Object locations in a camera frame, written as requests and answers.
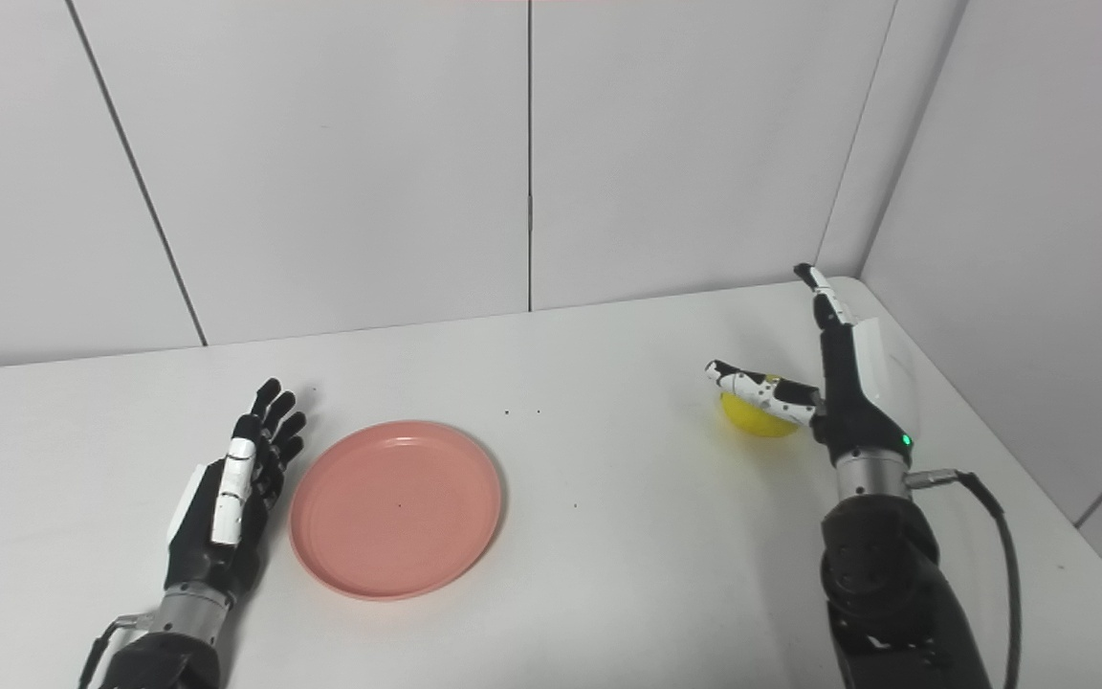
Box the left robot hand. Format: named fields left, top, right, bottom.
left=165, top=378, right=308, bottom=604

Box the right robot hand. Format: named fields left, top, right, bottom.
left=705, top=263, right=920, bottom=467

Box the yellow lemon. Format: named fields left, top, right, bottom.
left=720, top=374, right=802, bottom=439

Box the pink plate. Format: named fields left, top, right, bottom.
left=289, top=421, right=503, bottom=602

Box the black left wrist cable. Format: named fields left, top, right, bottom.
left=78, top=614, right=152, bottom=689

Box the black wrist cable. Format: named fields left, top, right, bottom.
left=78, top=614, right=152, bottom=689
left=907, top=468, right=1023, bottom=689

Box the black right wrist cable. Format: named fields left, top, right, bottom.
left=907, top=468, right=1023, bottom=689

